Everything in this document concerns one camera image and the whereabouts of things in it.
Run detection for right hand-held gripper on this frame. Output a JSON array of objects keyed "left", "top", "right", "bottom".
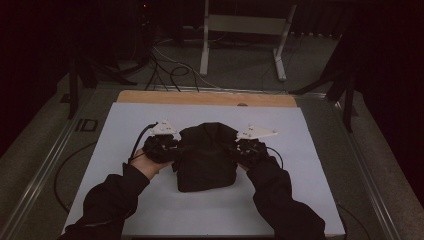
[{"left": 229, "top": 123, "right": 279, "bottom": 169}]

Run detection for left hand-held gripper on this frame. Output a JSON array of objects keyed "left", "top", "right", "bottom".
[{"left": 143, "top": 118, "right": 182, "bottom": 165}]

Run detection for black shorts with blue print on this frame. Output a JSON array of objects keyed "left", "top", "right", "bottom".
[{"left": 172, "top": 121, "right": 239, "bottom": 193}]

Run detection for person's left hand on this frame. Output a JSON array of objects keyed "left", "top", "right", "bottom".
[{"left": 129, "top": 148, "right": 174, "bottom": 181}]

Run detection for white table mat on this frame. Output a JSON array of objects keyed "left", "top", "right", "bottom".
[{"left": 61, "top": 101, "right": 346, "bottom": 238}]

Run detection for black stand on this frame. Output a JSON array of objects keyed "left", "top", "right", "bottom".
[
  {"left": 68, "top": 56, "right": 138, "bottom": 120},
  {"left": 289, "top": 33, "right": 359, "bottom": 134}
]

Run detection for dark equipment tower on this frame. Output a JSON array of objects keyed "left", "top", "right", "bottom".
[{"left": 133, "top": 0, "right": 158, "bottom": 64}]

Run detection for left hand-held gripper black cable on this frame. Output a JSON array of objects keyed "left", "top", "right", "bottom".
[{"left": 128, "top": 122, "right": 158, "bottom": 164}]

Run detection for hand-held gripper black cable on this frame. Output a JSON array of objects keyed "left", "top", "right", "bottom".
[
  {"left": 264, "top": 146, "right": 285, "bottom": 169},
  {"left": 128, "top": 122, "right": 158, "bottom": 164}
]

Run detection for right hand-held gripper black cable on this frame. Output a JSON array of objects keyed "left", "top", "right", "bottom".
[{"left": 264, "top": 146, "right": 285, "bottom": 169}]

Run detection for metal floor rail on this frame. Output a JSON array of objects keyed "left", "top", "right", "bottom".
[
  {"left": 328, "top": 96, "right": 401, "bottom": 240},
  {"left": 146, "top": 84, "right": 328, "bottom": 100},
  {"left": 0, "top": 89, "right": 98, "bottom": 240}
]

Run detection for looped black floor cable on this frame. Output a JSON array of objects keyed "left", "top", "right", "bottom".
[{"left": 168, "top": 65, "right": 201, "bottom": 93}]

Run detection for white floor cable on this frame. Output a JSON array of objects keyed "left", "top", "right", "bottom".
[{"left": 151, "top": 44, "right": 221, "bottom": 89}]

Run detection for white metal stand frame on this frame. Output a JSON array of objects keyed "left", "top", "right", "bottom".
[{"left": 199, "top": 0, "right": 298, "bottom": 82}]

